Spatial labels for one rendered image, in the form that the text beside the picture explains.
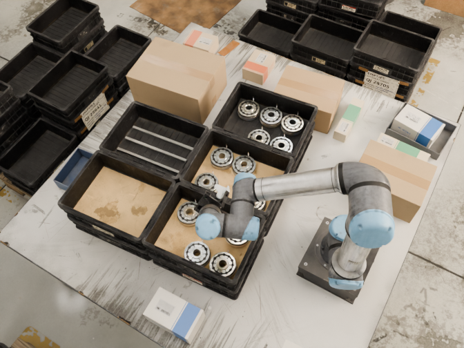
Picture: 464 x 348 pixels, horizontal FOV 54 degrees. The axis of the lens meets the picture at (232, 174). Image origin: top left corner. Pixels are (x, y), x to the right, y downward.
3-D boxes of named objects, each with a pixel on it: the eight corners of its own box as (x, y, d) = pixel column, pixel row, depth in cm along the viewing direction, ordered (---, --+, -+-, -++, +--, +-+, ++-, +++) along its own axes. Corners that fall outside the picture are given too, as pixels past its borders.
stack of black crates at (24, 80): (50, 76, 329) (31, 41, 300) (82, 92, 320) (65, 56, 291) (11, 115, 312) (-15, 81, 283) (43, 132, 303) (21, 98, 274)
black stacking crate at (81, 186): (180, 195, 197) (177, 181, 187) (146, 253, 184) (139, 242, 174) (104, 163, 207) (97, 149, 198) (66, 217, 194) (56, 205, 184)
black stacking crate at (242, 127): (315, 123, 214) (318, 107, 205) (293, 172, 201) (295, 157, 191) (239, 97, 224) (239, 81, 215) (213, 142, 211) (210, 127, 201)
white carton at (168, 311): (206, 316, 180) (203, 310, 173) (190, 344, 175) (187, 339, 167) (163, 293, 186) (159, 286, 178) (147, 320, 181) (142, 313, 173)
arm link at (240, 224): (261, 202, 141) (226, 198, 141) (259, 236, 135) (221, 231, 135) (258, 213, 148) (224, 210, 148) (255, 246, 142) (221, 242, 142)
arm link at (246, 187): (384, 145, 127) (227, 169, 147) (387, 178, 122) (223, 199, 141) (390, 166, 136) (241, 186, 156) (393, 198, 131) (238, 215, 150)
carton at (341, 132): (351, 104, 233) (353, 97, 228) (362, 109, 231) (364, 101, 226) (332, 138, 223) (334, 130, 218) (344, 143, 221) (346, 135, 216)
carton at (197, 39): (219, 46, 259) (217, 36, 253) (209, 60, 254) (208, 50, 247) (194, 39, 263) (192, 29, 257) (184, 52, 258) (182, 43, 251)
